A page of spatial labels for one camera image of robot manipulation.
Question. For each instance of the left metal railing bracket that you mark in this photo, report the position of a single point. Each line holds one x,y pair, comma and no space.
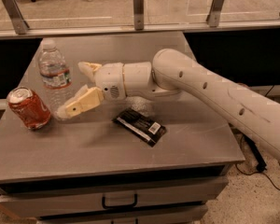
20,26

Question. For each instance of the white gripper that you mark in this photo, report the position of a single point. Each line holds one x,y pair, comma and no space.
110,79

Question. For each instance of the red coke can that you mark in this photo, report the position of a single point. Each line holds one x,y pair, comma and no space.
28,106

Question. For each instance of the lower grey drawer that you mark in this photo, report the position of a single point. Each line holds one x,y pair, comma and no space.
169,215

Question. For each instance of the upper grey drawer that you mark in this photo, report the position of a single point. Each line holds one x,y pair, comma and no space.
105,198

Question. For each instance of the right metal railing bracket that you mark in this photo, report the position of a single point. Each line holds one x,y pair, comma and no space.
213,17

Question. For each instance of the black table leg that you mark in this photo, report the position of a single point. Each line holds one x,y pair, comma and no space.
261,166

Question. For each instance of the grey drawer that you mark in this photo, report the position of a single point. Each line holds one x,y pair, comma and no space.
105,198
169,215

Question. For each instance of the metal railing bracket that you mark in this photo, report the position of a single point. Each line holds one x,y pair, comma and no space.
213,17
138,14
20,26

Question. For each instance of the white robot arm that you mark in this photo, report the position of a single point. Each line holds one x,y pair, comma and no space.
170,72

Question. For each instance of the middle metal railing bracket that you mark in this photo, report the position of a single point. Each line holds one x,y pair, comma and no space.
138,14

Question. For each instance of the clear plastic water bottle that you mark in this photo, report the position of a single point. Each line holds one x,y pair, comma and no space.
55,75

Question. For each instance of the black snack bar wrapper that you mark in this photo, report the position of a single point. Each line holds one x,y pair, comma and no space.
147,129

